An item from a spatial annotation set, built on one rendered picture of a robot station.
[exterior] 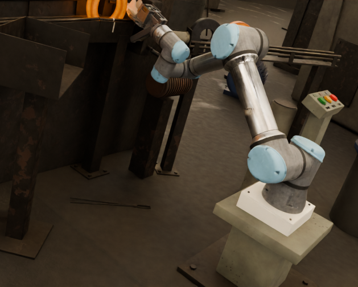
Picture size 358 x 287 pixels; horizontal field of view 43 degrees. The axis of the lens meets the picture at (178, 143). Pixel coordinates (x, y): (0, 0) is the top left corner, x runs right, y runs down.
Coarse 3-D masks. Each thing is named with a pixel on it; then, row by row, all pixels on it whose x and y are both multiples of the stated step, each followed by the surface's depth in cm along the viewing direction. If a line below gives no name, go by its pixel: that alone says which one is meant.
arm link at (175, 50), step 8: (168, 32) 174; (160, 40) 175; (168, 40) 173; (176, 40) 172; (168, 48) 173; (176, 48) 171; (184, 48) 171; (168, 56) 174; (176, 56) 171; (184, 56) 174
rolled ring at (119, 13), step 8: (88, 0) 170; (96, 0) 170; (120, 0) 180; (88, 8) 171; (96, 8) 172; (120, 8) 181; (88, 16) 173; (96, 16) 173; (112, 16) 183; (120, 16) 183
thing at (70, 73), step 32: (0, 32) 115; (32, 32) 141; (64, 32) 140; (0, 64) 118; (32, 64) 118; (64, 64) 143; (32, 96) 134; (32, 128) 138; (32, 160) 142; (32, 192) 152; (0, 224) 159; (32, 224) 164; (32, 256) 149
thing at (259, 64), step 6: (258, 66) 382; (264, 66) 389; (264, 72) 391; (228, 78) 375; (264, 78) 381; (228, 84) 377; (264, 84) 400; (228, 90) 392; (234, 90) 375; (234, 96) 390
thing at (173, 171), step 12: (312, 72) 231; (312, 84) 232; (180, 96) 217; (192, 96) 215; (180, 108) 216; (300, 108) 238; (180, 120) 219; (300, 120) 240; (180, 132) 222; (168, 144) 225; (168, 156) 227; (156, 168) 230; (168, 168) 230
